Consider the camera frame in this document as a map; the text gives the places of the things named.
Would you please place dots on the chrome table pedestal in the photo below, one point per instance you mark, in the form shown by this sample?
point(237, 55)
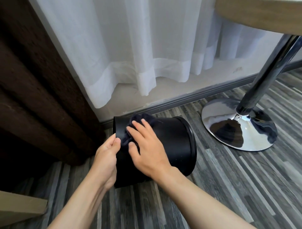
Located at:
point(238, 127)

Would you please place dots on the person's right forearm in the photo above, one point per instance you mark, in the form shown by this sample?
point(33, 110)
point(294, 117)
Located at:
point(195, 203)

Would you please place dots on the white sheer curtain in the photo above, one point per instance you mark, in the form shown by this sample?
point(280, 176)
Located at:
point(132, 47)

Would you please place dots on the dark cleaning cloth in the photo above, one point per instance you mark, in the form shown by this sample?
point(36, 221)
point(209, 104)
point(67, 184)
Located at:
point(151, 119)

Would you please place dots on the person's left hand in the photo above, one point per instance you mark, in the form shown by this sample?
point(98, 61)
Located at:
point(105, 162)

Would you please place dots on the beige cardboard box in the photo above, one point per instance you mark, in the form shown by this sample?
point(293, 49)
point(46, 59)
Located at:
point(20, 207)

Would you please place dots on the black round waste bin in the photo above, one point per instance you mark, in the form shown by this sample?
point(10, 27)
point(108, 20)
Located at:
point(172, 141)

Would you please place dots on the dark brown curtain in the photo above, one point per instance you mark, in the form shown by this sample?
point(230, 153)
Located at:
point(35, 94)

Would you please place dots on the person's right thumb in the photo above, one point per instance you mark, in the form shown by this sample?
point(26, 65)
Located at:
point(133, 152)

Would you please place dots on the person's left forearm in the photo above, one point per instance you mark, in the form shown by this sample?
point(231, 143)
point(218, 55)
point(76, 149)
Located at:
point(82, 207)

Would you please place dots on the person's left thumb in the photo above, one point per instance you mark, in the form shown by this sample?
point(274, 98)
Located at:
point(111, 143)

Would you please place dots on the grey skirting board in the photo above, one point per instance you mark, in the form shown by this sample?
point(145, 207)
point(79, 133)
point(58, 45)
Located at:
point(184, 96)

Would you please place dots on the person's right hand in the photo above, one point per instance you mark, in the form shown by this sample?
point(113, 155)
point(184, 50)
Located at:
point(151, 155)

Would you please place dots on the person's right middle finger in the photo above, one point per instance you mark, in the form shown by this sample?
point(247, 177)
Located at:
point(141, 131)

